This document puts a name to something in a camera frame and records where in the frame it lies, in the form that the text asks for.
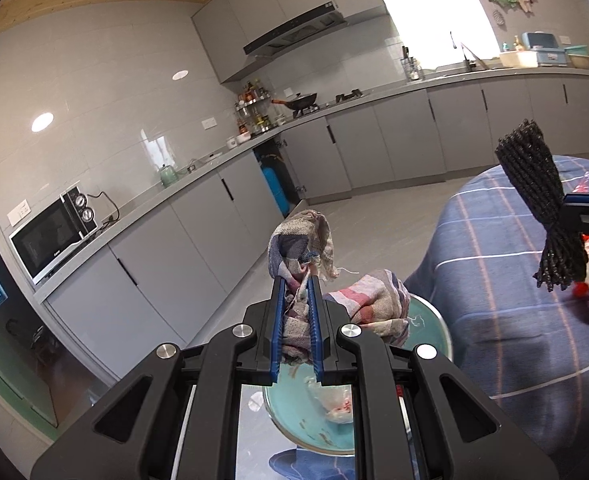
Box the black kitchen faucet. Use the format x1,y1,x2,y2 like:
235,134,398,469
449,31,487,72

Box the white wall socket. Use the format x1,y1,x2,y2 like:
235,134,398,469
7,200,30,226

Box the teal plastic waste bin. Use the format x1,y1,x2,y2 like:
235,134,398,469
262,292,455,456

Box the plaid cloth rag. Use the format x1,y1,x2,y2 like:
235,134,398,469
266,208,412,366

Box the table with blue plaid cloth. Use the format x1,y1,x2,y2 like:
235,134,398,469
269,155,589,480

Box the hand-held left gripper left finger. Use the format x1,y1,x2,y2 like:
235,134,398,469
30,275,288,480

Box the bright window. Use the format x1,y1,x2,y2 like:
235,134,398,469
369,0,497,71

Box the black braided rope bundle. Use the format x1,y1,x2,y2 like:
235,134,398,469
494,119,589,292

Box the white plastic bag red print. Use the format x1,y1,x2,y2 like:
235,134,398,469
307,380,354,423

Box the black microwave power cable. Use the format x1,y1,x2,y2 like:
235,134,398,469
87,191,121,223

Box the light blue bread box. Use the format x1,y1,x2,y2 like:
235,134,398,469
521,31,568,67

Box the white plastic basin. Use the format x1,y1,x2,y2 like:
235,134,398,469
498,51,537,68

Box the blue water filter canister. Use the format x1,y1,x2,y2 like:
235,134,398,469
262,165,291,216

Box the black range hood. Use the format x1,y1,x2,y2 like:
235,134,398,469
243,1,348,58

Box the metal spice rack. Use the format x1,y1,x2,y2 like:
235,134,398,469
234,79,271,136

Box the black gas stove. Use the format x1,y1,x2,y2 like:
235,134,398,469
294,89,364,118

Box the grey base cabinets with countertop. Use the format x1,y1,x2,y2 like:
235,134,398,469
34,67,589,386

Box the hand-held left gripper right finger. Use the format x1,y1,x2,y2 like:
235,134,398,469
307,275,559,480

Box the clear utensil holder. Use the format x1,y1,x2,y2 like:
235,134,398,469
401,46,422,82

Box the grey upper cabinets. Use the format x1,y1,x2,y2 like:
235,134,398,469
190,0,390,85

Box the black wok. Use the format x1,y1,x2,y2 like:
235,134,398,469
271,91,319,113

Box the white microwave oven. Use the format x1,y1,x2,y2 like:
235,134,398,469
8,185,98,285

